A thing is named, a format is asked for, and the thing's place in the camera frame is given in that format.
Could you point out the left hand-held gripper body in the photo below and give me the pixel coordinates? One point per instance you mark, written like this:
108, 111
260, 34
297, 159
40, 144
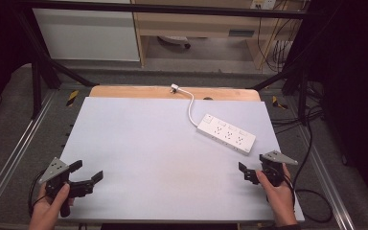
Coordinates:
55, 171

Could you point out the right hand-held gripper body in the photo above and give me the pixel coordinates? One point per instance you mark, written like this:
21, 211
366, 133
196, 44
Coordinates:
276, 166

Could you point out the person's right hand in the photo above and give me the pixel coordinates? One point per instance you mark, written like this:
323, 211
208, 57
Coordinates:
279, 201

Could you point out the person's left hand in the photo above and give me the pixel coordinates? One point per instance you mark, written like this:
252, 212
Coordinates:
46, 212

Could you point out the white power strip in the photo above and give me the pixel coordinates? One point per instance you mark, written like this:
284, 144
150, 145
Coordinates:
226, 134

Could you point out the yellow black floor tape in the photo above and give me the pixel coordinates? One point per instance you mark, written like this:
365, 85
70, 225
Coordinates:
278, 103
72, 98

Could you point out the pale grey table mat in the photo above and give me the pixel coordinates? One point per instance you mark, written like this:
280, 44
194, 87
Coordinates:
159, 159

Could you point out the wooden table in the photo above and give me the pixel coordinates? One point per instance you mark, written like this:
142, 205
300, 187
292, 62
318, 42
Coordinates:
140, 92

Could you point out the white cabinet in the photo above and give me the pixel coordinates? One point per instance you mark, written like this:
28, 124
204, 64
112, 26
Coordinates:
86, 35

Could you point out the office chair base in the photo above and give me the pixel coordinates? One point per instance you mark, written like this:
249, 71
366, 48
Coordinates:
175, 40

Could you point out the light wooden desk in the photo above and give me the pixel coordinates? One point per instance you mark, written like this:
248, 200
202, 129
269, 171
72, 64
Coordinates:
201, 28

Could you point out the aluminium floor rail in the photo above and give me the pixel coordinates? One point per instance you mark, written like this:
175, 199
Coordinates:
326, 179
16, 150

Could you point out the white wall socket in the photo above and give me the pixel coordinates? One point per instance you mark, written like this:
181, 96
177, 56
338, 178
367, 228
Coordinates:
263, 4

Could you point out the black metal frame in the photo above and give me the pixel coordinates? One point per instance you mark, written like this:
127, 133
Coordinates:
159, 8

